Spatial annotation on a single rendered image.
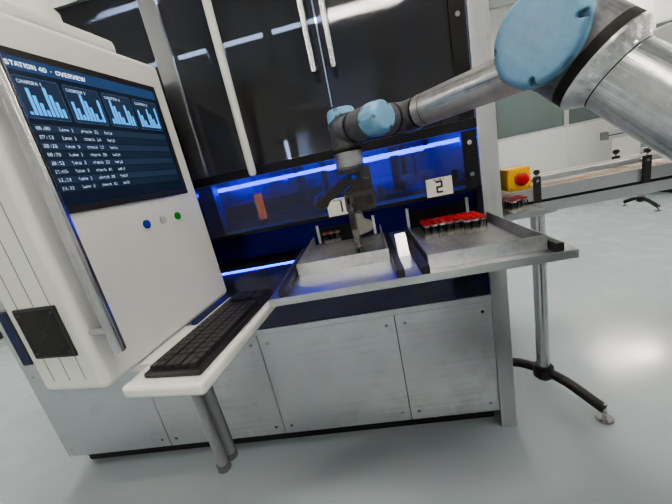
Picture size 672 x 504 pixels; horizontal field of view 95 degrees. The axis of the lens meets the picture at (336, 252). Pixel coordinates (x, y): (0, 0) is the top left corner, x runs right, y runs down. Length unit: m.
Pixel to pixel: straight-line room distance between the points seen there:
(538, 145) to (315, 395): 5.70
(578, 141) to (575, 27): 6.23
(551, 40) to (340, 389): 1.25
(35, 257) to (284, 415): 1.08
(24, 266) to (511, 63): 0.90
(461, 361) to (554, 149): 5.48
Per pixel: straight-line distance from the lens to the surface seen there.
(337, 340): 1.27
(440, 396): 1.45
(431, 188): 1.10
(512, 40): 0.54
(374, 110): 0.76
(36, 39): 0.96
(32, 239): 0.81
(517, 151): 6.26
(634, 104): 0.51
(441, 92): 0.79
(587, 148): 6.81
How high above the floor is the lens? 1.15
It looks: 15 degrees down
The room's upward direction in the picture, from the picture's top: 12 degrees counter-clockwise
